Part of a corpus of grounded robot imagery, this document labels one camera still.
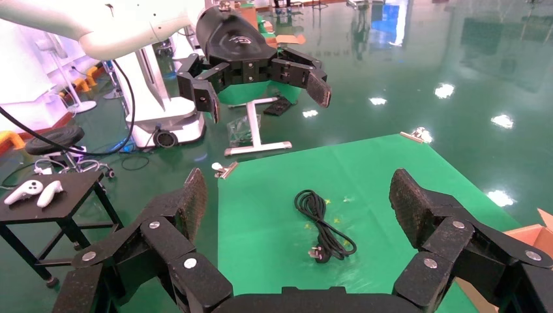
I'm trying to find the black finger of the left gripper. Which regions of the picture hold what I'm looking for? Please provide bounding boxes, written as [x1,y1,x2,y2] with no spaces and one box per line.
[176,53,231,125]
[270,46,333,110]

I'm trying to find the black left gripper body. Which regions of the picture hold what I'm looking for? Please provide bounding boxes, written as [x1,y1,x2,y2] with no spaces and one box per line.
[195,6,278,86]

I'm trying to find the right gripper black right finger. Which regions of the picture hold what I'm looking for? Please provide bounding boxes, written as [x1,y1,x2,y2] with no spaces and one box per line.
[389,168,553,313]

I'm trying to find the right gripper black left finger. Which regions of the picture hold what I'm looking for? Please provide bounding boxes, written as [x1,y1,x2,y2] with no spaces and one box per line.
[52,167,235,313]

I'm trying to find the black power cable with plug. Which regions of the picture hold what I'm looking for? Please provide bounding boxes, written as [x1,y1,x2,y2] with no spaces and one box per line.
[294,189,358,263]

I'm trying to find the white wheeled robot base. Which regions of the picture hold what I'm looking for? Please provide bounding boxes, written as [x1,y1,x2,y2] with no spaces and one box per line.
[110,43,207,151]

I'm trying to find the open brown cardboard box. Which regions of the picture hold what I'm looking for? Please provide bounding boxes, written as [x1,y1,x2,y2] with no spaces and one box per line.
[455,208,553,313]

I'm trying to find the black flat pad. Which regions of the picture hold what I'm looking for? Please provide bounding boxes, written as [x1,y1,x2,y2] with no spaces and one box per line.
[262,97,295,117]

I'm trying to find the green table cloth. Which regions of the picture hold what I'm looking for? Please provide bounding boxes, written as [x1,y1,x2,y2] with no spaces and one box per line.
[216,80,303,107]
[217,134,522,313]

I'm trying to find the clear plastic bag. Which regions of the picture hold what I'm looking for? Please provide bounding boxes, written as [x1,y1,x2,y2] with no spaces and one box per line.
[226,114,263,148]

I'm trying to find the white table leg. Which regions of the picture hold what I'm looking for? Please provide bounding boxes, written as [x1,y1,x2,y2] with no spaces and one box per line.
[224,97,293,157]

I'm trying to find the metal binder clip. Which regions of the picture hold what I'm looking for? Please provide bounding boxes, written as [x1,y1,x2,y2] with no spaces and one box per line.
[211,161,239,180]
[399,127,433,144]

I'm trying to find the small black side table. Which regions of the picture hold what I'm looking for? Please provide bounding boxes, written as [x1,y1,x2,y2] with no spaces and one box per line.
[0,170,124,289]

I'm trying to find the yellow floor barrier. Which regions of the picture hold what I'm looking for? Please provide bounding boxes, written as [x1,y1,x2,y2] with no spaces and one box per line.
[0,130,27,153]
[60,65,106,94]

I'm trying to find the white fan stand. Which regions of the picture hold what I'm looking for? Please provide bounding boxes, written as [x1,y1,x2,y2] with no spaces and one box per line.
[43,34,98,115]

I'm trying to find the white VR controller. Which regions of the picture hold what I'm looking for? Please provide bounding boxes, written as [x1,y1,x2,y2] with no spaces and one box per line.
[3,180,44,206]
[37,180,65,209]

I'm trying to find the black round stool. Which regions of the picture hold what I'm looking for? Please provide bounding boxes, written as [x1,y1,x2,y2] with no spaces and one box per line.
[24,125,116,180]

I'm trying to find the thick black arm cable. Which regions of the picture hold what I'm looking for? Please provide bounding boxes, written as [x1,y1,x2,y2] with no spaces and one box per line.
[0,59,137,158]

